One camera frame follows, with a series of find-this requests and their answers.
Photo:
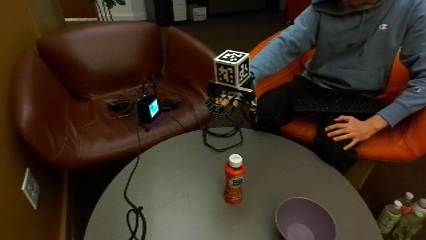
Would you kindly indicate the black keyboard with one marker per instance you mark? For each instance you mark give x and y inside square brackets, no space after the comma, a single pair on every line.
[338,104]

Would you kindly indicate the orange chair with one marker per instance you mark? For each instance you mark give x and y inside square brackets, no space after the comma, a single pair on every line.
[391,143]

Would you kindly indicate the white marker cube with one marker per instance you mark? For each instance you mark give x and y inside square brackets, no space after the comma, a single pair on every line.
[231,68]

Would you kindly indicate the black device with lit screen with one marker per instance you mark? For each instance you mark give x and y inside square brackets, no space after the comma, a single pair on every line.
[148,109]

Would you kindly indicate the person in blue hoodie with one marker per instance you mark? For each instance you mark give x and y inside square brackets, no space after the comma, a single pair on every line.
[355,50]

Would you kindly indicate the red bottle with white cap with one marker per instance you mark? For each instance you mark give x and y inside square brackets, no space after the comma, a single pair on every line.
[407,201]

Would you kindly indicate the orange bottle with white cap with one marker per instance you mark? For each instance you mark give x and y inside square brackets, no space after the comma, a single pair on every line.
[235,181]

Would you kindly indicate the green bottle with white cap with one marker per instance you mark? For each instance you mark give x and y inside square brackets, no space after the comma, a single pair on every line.
[389,216]

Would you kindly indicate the clear bottle with white cap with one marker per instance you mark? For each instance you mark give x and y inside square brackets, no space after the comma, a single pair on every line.
[420,206]

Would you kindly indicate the purple bowl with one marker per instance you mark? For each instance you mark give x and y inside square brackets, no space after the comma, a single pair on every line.
[307,218]

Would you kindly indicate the white box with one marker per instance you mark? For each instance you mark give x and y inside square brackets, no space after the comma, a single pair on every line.
[198,12]

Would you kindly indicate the brown leather armchair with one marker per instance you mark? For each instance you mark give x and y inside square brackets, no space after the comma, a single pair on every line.
[98,83]

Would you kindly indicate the white cabinet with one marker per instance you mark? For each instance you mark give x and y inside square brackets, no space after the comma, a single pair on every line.
[179,10]

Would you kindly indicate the red chair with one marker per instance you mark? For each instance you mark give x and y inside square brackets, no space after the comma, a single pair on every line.
[296,10]

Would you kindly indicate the white wall outlet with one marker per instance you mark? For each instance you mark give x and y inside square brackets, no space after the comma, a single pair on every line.
[31,188]

